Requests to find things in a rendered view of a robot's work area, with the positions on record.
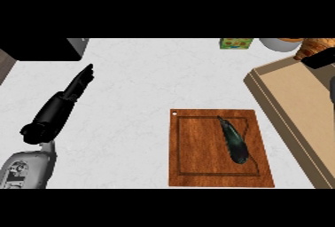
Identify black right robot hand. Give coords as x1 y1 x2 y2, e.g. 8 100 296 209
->
302 47 335 71

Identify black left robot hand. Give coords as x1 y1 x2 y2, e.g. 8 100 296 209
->
18 63 96 145

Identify golden brown croissant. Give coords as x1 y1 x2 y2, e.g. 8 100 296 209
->
293 37 335 61

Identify tan cardboard box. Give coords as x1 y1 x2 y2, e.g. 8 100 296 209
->
243 54 335 190

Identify brown wooden cutting board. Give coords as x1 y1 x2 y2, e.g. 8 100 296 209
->
167 108 277 189

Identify orange round food item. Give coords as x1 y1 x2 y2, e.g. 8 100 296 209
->
278 37 305 43

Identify white bowl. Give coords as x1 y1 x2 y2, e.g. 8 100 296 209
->
259 37 306 53

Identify green printed carton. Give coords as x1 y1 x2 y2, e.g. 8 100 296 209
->
219 37 256 51

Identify black appliance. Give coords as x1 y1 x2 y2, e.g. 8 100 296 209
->
0 37 92 62

